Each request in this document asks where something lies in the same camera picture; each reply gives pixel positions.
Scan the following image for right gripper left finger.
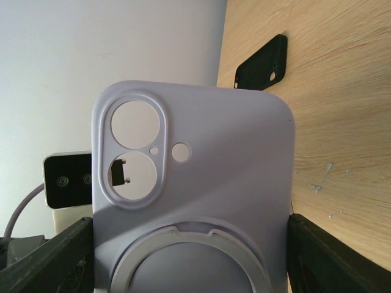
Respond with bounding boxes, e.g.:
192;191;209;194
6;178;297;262
1;217;93;292

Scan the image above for lilac magsafe phone case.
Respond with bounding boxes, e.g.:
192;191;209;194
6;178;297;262
92;81;295;292

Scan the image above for black phone case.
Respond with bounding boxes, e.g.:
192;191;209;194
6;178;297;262
234;34;288;91

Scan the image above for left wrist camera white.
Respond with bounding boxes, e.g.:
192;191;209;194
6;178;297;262
42;151;131;239

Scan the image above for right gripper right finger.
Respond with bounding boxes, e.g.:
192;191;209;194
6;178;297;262
287;214;390;292

